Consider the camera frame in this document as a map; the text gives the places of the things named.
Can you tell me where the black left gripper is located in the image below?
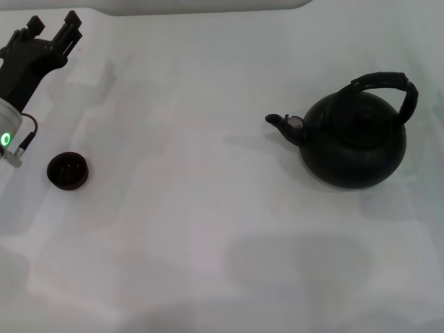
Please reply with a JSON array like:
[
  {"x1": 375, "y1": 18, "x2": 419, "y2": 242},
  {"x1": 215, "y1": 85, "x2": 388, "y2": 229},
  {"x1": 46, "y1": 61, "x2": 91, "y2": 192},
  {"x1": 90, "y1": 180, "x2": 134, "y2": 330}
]
[{"x1": 0, "y1": 10, "x2": 83, "y2": 114}]

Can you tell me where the dark brown round teacup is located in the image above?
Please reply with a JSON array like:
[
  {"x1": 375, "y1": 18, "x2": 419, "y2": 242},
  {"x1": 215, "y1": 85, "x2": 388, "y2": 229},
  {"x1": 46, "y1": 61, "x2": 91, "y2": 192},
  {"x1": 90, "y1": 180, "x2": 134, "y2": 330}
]
[{"x1": 46, "y1": 151, "x2": 90, "y2": 191}]

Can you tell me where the black round teapot with handle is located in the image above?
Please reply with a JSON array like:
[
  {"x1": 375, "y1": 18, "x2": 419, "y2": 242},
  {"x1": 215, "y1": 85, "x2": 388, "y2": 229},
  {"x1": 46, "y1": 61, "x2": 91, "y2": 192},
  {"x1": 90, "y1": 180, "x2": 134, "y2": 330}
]
[{"x1": 264, "y1": 71, "x2": 419, "y2": 190}]

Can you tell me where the dark red cable, silver plug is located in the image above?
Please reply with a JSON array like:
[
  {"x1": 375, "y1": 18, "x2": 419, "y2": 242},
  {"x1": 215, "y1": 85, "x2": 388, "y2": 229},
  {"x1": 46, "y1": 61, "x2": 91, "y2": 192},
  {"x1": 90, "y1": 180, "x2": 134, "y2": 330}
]
[{"x1": 3, "y1": 113, "x2": 38, "y2": 168}]

